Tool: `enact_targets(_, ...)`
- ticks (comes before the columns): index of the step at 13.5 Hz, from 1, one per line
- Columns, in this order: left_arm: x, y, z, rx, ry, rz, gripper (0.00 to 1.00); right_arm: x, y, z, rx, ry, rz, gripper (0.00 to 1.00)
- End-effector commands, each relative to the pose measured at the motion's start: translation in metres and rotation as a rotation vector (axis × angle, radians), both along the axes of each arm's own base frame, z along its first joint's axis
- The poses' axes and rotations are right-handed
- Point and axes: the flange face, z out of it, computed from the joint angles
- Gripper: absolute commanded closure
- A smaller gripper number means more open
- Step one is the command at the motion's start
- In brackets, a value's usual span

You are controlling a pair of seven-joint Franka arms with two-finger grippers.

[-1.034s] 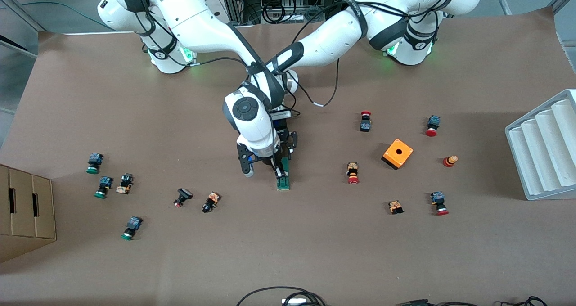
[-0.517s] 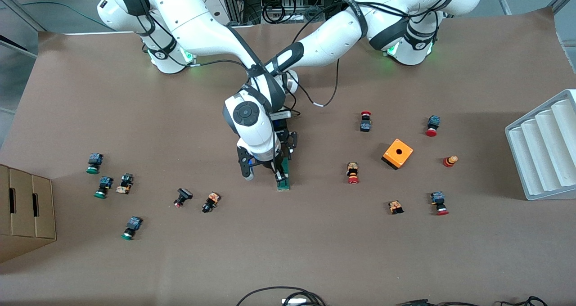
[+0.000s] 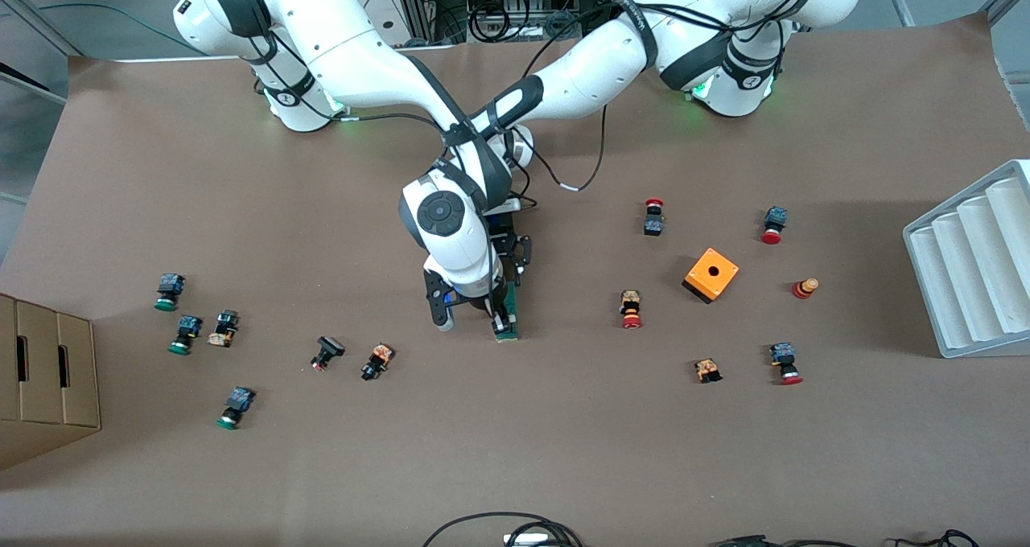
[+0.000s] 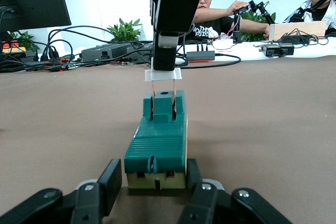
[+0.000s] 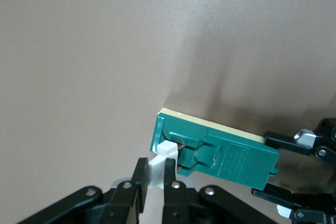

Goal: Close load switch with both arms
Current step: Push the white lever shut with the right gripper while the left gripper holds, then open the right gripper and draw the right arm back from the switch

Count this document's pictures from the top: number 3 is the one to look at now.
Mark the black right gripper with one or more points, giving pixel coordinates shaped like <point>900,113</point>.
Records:
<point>492,303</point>

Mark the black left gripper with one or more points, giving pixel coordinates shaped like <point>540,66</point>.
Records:
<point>516,252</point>

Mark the green load switch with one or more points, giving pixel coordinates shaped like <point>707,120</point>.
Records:
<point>513,304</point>

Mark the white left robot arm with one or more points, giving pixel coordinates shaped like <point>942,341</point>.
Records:
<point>611,56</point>

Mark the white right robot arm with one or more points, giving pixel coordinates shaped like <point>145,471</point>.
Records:
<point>362,56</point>

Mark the red emergency stop orange block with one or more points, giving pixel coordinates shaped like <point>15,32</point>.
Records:
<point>630,302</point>

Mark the red push button black block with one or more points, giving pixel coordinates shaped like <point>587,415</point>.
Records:
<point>653,225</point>

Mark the black square button red contacts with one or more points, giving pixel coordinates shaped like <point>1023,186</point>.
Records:
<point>330,346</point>

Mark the orange contact block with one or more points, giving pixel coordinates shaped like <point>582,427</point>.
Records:
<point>707,368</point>

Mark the white plug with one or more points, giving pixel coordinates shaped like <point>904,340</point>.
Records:
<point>527,540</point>

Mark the red mushroom button blue block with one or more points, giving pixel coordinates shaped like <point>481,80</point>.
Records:
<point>776,217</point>
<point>782,354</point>

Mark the green mushroom push button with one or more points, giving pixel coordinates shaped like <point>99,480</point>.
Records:
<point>170,283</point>
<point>240,400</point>
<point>189,326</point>

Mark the red orange button head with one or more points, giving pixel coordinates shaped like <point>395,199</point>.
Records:
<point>803,289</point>

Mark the brown cardboard box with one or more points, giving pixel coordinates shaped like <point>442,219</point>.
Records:
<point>40,370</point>
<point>79,370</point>
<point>6,370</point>

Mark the white ribbed tray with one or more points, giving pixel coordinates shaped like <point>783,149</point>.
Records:
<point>966,273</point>

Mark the orange button enclosure box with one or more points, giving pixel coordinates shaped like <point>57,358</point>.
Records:
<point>724,277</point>

